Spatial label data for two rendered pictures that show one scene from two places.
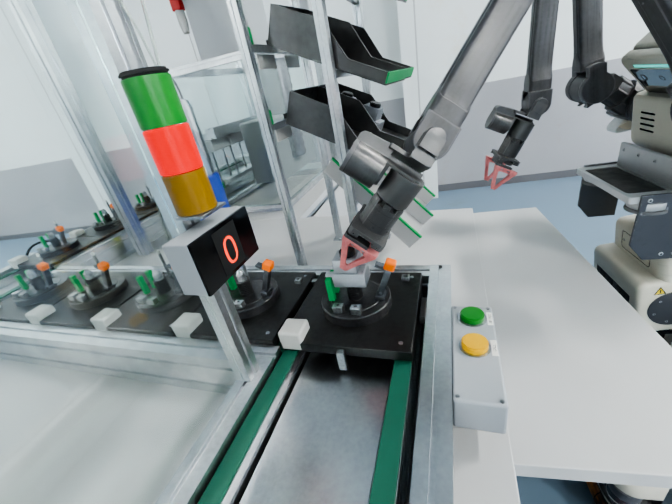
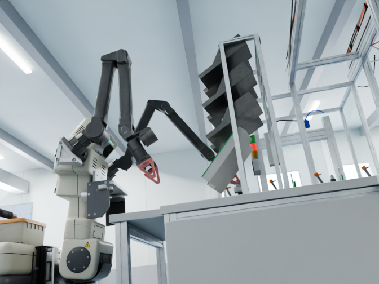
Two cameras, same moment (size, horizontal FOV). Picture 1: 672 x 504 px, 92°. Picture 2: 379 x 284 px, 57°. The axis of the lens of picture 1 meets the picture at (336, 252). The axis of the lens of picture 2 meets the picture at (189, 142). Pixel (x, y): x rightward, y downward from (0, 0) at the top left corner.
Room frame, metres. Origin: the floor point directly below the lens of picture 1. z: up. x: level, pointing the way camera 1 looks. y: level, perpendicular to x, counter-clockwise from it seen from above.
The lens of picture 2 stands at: (2.37, -0.68, 0.62)
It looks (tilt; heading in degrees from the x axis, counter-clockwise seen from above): 21 degrees up; 168
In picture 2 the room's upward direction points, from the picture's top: 6 degrees counter-clockwise
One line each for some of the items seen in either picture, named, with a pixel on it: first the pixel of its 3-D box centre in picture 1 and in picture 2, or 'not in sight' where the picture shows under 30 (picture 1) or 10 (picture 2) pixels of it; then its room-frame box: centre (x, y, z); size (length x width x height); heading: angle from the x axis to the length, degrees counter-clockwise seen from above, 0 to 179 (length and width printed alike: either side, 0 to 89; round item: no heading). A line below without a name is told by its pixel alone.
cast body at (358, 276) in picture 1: (344, 266); (241, 186); (0.54, -0.01, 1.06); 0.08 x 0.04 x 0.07; 68
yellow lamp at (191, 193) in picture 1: (190, 190); (254, 155); (0.41, 0.16, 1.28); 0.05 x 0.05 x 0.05
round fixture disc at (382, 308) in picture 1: (356, 299); not in sight; (0.54, -0.02, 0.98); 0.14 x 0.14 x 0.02
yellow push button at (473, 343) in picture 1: (474, 345); not in sight; (0.38, -0.19, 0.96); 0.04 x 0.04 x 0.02
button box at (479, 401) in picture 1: (474, 359); not in sight; (0.38, -0.19, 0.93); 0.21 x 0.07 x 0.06; 158
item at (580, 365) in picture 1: (447, 288); (207, 223); (0.69, -0.27, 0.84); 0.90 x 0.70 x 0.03; 165
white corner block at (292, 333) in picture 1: (294, 334); not in sight; (0.48, 0.11, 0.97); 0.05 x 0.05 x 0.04; 68
